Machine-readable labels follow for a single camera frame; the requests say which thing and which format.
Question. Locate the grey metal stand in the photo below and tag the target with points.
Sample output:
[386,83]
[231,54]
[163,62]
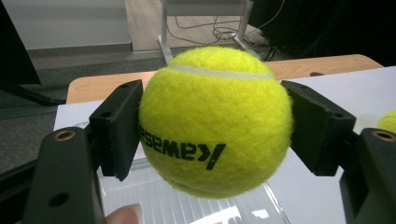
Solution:
[205,6]

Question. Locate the yellow tennis ball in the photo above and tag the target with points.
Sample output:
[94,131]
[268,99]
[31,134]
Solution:
[214,124]
[388,122]

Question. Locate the dark table grommet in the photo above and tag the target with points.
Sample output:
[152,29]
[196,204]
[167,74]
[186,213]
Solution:
[317,74]

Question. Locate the white board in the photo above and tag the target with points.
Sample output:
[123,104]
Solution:
[358,93]

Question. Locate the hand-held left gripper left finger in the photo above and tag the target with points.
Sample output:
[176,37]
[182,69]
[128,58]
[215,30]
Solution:
[116,130]

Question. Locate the wooden table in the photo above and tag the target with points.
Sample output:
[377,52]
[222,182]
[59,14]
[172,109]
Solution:
[93,87]

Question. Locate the clear plastic tray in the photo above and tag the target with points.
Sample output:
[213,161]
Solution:
[174,208]

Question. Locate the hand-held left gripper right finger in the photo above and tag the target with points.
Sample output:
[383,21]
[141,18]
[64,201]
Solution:
[317,127]

